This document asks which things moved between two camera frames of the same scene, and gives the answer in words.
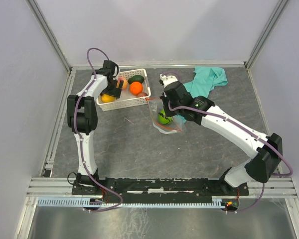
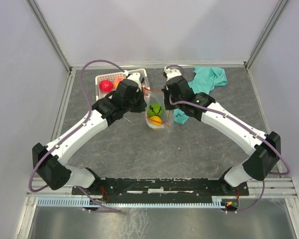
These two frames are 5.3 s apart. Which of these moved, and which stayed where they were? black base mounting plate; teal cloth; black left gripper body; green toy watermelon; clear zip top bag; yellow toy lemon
Moved: yellow toy lemon; green toy watermelon; clear zip top bag; black left gripper body
Stayed: teal cloth; black base mounting plate
